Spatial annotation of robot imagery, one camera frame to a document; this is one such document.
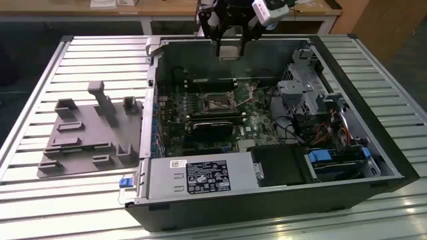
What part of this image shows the black round cable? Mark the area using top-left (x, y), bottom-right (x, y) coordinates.
top-left (271, 114), bottom-right (310, 147)

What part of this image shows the orange wire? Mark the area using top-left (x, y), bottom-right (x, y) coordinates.
top-left (339, 122), bottom-right (354, 146)

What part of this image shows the green motherboard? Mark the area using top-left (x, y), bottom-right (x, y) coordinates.
top-left (155, 77), bottom-right (284, 158)

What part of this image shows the metal socket cover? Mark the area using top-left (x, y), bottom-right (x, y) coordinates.
top-left (232, 81), bottom-right (259, 107)

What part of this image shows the blue disk carrier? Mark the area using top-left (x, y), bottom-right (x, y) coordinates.
top-left (307, 149), bottom-right (332, 165)

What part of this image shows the yellow wire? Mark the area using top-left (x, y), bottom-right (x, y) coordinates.
top-left (311, 124), bottom-right (331, 147)

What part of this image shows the wooden desk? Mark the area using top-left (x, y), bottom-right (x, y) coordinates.
top-left (0, 0), bottom-right (344, 36)

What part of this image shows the wire locking lever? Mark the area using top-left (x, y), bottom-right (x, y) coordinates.
top-left (233, 97), bottom-right (256, 108)

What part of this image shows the green RAM stick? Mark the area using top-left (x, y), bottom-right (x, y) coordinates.
top-left (57, 146), bottom-right (101, 153)

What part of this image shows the silver power supply unit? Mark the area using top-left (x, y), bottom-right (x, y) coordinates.
top-left (145, 151), bottom-right (260, 198)

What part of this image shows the silver CPU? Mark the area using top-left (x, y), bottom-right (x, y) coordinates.
top-left (219, 45), bottom-right (241, 61)

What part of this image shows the silver metal drive cage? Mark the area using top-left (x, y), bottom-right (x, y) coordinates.
top-left (276, 48), bottom-right (335, 117)

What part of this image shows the wooden cabinet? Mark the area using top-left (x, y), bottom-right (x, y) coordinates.
top-left (328, 0), bottom-right (427, 65)

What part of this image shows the grey parts rack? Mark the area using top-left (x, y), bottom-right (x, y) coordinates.
top-left (36, 81), bottom-right (144, 179)

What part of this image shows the CPU socket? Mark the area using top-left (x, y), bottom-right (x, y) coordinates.
top-left (201, 92), bottom-right (236, 113)

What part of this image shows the black PC case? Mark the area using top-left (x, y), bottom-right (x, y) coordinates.
top-left (124, 34), bottom-right (420, 232)

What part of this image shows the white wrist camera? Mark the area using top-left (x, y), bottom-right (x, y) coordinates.
top-left (251, 0), bottom-right (291, 27)

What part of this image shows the black plastic bay cover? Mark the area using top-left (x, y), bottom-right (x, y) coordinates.
top-left (249, 145), bottom-right (314, 188)

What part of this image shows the black graphics card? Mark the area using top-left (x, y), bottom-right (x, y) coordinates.
top-left (189, 120), bottom-right (236, 140)

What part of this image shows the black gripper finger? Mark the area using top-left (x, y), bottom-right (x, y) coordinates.
top-left (196, 6), bottom-right (225, 57)
top-left (237, 16), bottom-right (264, 57)

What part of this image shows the small silver heatsink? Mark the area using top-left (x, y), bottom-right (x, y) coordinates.
top-left (237, 139), bottom-right (256, 152)

